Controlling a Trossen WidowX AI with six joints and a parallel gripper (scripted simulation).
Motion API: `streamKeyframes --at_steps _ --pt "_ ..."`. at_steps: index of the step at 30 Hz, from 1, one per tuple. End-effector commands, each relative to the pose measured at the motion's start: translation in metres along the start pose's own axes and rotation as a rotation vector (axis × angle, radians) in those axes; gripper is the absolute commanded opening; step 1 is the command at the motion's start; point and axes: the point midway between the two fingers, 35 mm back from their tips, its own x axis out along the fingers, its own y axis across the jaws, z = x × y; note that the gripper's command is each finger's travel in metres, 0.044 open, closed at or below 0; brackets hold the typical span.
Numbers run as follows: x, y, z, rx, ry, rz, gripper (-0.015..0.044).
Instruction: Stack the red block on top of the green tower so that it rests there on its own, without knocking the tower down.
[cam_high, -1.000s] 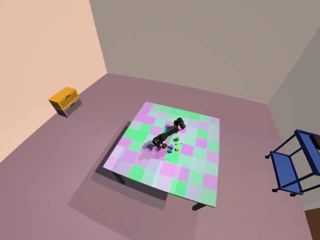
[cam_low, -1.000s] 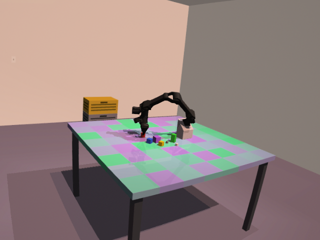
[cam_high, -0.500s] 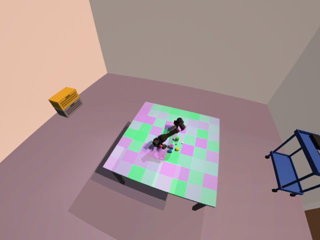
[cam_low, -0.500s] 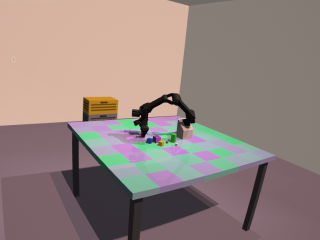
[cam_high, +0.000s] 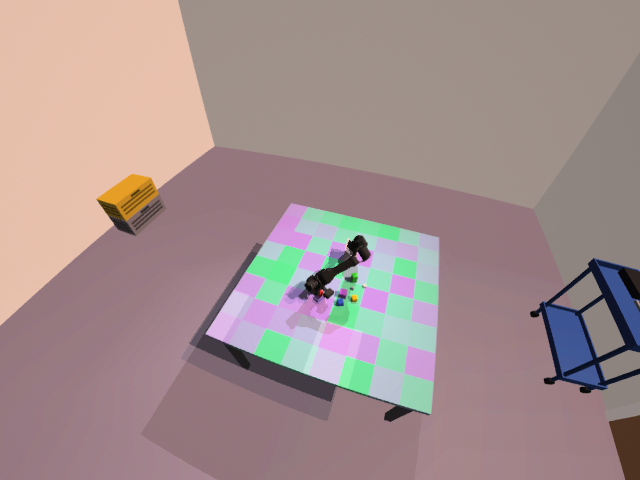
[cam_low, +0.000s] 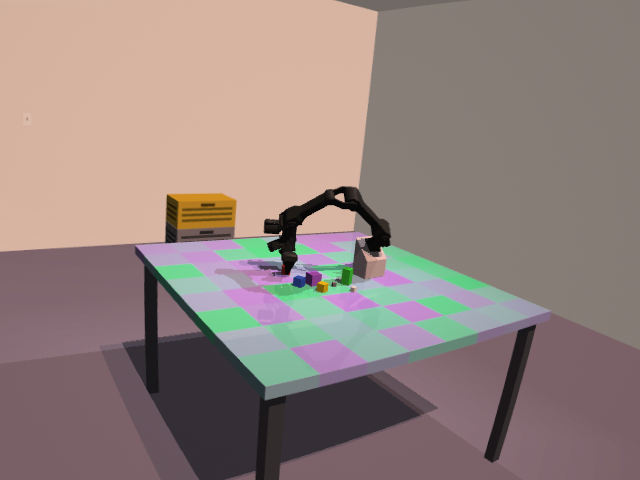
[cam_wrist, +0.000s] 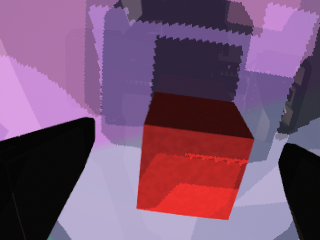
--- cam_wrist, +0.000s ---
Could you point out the dark red block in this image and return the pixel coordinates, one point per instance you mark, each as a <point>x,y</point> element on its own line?
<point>193,156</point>

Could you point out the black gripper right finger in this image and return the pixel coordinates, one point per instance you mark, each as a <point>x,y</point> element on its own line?
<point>300,171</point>

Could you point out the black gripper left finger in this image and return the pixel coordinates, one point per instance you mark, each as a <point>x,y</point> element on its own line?
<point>38,172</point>

